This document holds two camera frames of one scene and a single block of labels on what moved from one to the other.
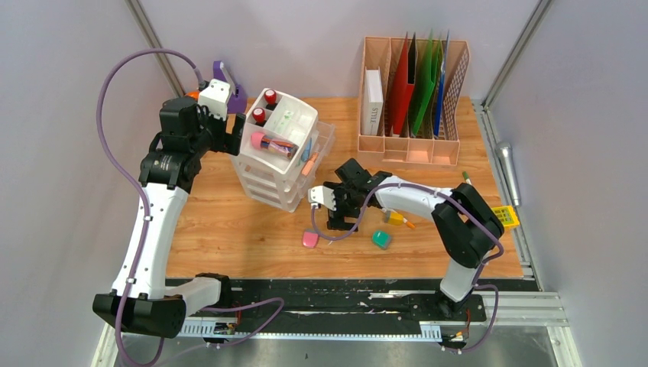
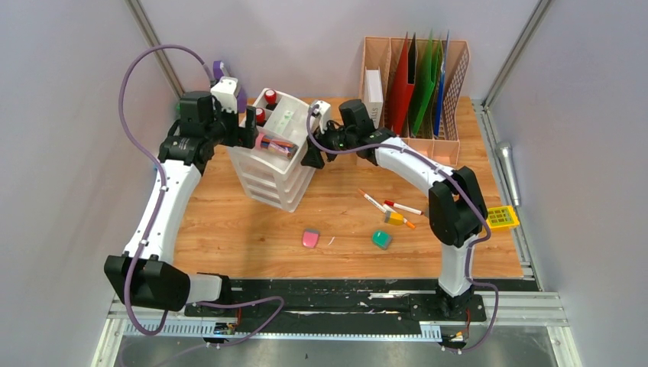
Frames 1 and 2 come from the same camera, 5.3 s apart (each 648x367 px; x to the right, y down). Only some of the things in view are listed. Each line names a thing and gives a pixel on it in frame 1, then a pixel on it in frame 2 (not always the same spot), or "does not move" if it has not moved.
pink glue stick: x=260 y=141 does not move
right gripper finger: x=342 y=222 -> x=313 y=157
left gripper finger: x=234 y=132 -> x=251 y=131
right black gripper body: x=347 y=204 -> x=335 y=139
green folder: x=428 y=69 does not move
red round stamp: x=270 y=96 does not move
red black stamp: x=258 y=115 does not move
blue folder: x=442 y=85 does not move
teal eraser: x=381 y=239 does not move
